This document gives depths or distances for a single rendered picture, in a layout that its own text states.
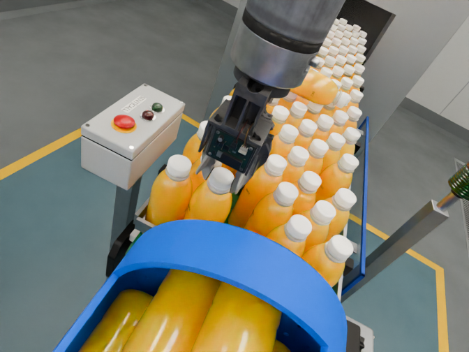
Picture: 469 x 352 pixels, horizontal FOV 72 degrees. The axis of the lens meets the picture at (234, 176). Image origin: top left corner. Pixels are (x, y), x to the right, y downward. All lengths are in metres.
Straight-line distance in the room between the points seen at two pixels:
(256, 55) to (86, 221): 1.57
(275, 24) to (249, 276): 0.23
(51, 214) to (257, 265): 1.61
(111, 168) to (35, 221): 1.25
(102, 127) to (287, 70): 0.36
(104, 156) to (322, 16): 0.42
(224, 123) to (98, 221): 1.49
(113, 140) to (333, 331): 0.43
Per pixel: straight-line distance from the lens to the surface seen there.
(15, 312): 1.63
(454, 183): 0.80
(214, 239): 0.32
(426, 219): 0.85
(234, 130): 0.38
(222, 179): 0.51
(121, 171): 0.61
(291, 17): 0.33
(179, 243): 0.33
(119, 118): 0.61
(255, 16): 0.35
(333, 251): 0.55
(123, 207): 0.82
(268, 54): 0.34
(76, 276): 1.67
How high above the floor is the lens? 1.48
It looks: 41 degrees down
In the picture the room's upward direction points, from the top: 25 degrees clockwise
